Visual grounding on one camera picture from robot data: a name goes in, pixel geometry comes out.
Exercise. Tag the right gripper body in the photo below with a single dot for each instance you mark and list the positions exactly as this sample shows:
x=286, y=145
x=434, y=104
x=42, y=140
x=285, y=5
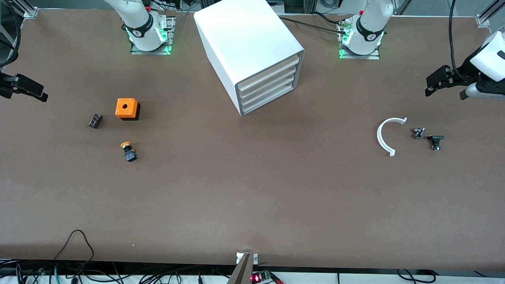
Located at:
x=8, y=85

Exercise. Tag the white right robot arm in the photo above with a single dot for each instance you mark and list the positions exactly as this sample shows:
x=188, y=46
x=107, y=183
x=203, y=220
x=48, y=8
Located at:
x=142, y=23

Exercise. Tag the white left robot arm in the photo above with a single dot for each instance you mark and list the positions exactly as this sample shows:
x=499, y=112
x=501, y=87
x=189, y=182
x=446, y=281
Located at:
x=369, y=27

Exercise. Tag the orange-headed black emergency button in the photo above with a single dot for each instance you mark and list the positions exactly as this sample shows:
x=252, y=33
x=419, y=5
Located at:
x=130, y=155

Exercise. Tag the white drawer cabinet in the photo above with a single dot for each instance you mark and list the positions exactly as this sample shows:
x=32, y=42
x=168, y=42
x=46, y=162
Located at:
x=244, y=35

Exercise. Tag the small grey metal clip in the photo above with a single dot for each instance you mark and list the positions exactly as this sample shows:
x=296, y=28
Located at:
x=418, y=133

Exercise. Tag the small black knob part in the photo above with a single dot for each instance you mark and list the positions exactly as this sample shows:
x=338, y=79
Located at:
x=435, y=139

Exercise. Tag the small black contact block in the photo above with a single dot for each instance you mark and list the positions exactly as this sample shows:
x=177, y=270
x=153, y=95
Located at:
x=95, y=120

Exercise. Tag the circuit board with red light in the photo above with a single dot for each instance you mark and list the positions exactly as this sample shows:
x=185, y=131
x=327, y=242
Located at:
x=258, y=277

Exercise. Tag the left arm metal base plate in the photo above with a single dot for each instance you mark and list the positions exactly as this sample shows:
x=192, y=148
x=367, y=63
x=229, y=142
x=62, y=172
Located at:
x=373, y=56

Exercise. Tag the aluminium frame profile corner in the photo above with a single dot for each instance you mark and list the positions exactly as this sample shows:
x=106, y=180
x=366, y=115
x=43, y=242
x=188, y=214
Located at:
x=27, y=8
x=487, y=15

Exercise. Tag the orange push-button enclosure box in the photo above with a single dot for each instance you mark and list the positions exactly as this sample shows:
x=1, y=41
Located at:
x=126, y=107

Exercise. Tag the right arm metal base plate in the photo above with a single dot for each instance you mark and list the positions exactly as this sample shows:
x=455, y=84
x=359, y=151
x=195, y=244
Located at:
x=134, y=51

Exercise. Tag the metal bracket with beam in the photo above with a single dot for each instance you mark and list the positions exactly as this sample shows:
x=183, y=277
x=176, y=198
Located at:
x=244, y=268

